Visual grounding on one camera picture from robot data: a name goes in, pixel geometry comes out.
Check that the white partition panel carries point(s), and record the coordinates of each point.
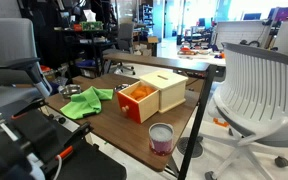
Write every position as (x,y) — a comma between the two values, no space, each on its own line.
(237,33)

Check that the orange cloth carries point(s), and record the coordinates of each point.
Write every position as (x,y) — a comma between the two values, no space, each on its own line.
(140,92)

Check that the wooden drawer with red front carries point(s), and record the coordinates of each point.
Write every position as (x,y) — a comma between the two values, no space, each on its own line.
(147,107)

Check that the round floor outlet cover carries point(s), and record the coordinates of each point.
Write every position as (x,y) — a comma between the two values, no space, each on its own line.
(190,147)

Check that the green box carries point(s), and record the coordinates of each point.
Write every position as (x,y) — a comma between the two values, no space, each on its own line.
(91,26)

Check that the green towel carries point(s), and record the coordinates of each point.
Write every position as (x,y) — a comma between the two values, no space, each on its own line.
(84,103)

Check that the black robot mounting stand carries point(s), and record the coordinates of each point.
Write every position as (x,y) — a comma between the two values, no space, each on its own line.
(84,166)

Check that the grey swivel chair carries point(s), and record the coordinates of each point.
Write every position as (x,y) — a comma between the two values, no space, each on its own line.
(125,38)

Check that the cardboard box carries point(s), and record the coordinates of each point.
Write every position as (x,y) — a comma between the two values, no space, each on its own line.
(152,39)

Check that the black storage rack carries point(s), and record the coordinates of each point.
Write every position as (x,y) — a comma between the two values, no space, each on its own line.
(94,50)

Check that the wooden box with slot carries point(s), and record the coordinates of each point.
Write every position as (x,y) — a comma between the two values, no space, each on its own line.
(170,90)

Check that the red and white can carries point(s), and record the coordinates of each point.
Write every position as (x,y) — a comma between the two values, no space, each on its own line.
(161,140)

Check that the white desk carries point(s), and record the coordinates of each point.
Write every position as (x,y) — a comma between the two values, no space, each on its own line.
(210,59)

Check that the black metal table leg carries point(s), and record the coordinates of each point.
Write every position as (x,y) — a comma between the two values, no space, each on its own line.
(197,123)

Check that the grey padded office chair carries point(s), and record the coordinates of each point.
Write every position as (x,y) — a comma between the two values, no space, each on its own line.
(7,50)

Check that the white ribbed office chair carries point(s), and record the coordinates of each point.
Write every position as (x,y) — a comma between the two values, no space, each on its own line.
(260,96)

